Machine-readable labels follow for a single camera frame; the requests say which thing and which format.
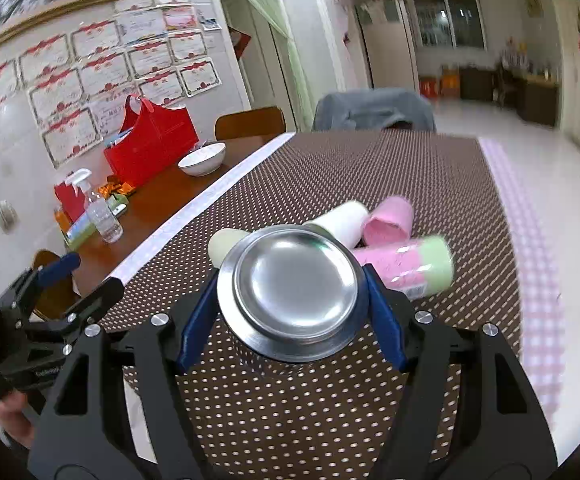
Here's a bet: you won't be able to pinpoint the black blue steel cup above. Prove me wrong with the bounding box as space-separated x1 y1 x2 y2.
216 224 369 376

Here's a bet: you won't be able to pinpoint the pink green cylindrical cup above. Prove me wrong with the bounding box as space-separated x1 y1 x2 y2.
353 235 454 300

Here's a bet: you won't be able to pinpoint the cream plastic cup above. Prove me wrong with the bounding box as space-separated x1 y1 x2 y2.
208 229 249 269

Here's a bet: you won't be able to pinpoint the pink plastic cup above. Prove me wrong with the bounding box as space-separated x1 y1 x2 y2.
362 196 414 246

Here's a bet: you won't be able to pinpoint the white paper cup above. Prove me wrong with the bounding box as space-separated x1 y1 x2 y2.
305 200 369 249

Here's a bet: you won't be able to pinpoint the person's left hand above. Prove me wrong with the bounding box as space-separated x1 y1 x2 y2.
0 390 35 450

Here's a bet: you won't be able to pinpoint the near wooden chair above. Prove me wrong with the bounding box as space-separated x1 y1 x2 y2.
33 249 82 321

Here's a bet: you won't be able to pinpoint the green tray organizer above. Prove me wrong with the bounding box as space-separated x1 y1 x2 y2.
63 194 130 252

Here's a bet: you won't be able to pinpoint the red paper box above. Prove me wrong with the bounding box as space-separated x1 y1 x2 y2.
54 182 86 223

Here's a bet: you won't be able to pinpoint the clear spray bottle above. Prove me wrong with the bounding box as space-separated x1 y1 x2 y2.
66 168 123 244

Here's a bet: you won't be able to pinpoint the brown polka dot tablecloth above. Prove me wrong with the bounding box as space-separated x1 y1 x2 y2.
102 131 557 479

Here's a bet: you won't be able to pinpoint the red tote bag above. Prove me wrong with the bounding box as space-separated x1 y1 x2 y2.
104 94 199 188

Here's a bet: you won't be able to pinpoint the white ceramic bowl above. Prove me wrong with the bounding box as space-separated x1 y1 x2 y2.
178 142 226 177

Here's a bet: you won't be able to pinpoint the brown wooden chair back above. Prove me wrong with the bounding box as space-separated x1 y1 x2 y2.
214 106 286 141

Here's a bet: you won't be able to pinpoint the chair with grey jacket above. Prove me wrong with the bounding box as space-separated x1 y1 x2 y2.
312 88 436 132

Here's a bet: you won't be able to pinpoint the dark wooden desk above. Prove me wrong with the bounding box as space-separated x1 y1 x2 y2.
493 63 560 128

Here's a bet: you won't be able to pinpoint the orange cardboard boxes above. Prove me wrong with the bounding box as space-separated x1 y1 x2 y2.
419 65 460 100

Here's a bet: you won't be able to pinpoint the window with bars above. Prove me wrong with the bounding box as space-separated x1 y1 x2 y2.
412 0 486 50

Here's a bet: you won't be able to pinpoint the white refrigerator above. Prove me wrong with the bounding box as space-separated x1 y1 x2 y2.
355 0 419 93

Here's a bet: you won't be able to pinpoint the small framed wall picture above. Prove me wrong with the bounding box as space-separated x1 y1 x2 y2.
524 0 544 18

